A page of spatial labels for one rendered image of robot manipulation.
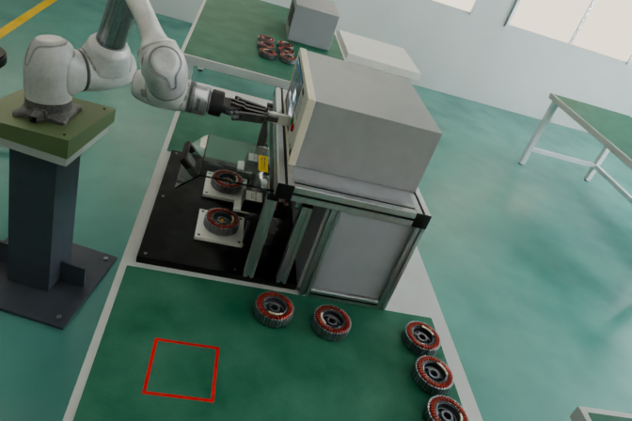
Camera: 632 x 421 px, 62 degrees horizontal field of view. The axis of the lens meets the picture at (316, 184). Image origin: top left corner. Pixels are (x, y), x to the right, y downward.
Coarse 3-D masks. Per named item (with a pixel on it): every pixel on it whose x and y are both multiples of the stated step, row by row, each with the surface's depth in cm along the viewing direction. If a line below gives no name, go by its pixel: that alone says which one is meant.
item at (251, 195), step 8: (248, 192) 166; (256, 192) 167; (240, 200) 168; (248, 200) 162; (256, 200) 163; (240, 208) 164; (248, 208) 163; (256, 208) 163; (280, 208) 168; (280, 216) 165
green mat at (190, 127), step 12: (180, 120) 229; (192, 120) 233; (204, 120) 236; (216, 120) 240; (228, 120) 243; (240, 120) 247; (180, 132) 221; (192, 132) 224; (204, 132) 227; (216, 132) 231; (228, 132) 234; (240, 132) 237; (252, 132) 241; (180, 144) 212
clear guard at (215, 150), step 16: (192, 144) 159; (208, 144) 154; (224, 144) 157; (240, 144) 160; (192, 160) 149; (208, 160) 146; (224, 160) 149; (240, 160) 152; (256, 160) 155; (272, 160) 157; (192, 176) 141; (208, 176) 140; (224, 176) 142; (240, 176) 144; (256, 176) 147; (272, 176) 150
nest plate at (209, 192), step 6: (210, 180) 190; (204, 186) 186; (210, 186) 187; (204, 192) 183; (210, 192) 184; (216, 192) 186; (240, 192) 190; (216, 198) 184; (222, 198) 184; (228, 198) 184; (240, 198) 187
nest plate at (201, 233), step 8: (200, 216) 171; (200, 224) 168; (240, 224) 174; (200, 232) 164; (208, 232) 165; (240, 232) 170; (200, 240) 163; (208, 240) 163; (216, 240) 164; (224, 240) 165; (232, 240) 166; (240, 240) 167
